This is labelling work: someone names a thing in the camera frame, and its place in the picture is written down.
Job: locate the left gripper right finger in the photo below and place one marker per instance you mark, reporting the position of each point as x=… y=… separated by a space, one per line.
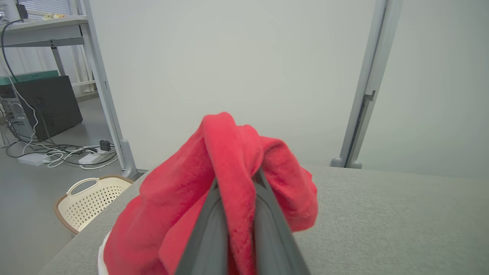
x=275 y=244

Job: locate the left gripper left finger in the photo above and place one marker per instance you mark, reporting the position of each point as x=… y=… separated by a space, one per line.
x=210 y=244

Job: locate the red shorts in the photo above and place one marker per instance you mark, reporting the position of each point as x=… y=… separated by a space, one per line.
x=229 y=152

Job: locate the grey fabric sofa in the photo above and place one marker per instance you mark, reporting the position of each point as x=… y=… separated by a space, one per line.
x=382 y=221

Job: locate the cream perforated laundry basket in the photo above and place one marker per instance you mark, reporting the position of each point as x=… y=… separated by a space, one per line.
x=95 y=202

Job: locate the black plug adapter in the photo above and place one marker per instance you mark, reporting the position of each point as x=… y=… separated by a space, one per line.
x=104 y=145

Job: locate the white power adapter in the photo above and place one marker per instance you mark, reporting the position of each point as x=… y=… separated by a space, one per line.
x=88 y=159
x=32 y=159

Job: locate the black computer tower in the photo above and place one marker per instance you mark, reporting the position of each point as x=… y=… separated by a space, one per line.
x=53 y=107

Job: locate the teal flat board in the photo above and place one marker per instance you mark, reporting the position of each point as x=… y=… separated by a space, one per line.
x=26 y=77

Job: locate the grey metal desk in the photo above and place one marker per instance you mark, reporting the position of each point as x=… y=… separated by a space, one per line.
x=46 y=32

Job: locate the yellowish item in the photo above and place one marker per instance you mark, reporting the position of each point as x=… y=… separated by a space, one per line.
x=53 y=16

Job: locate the white window blind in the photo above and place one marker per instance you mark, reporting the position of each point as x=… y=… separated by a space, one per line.
x=46 y=5

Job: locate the grey partition end post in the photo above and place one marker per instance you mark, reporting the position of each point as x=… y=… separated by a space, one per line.
x=107 y=99

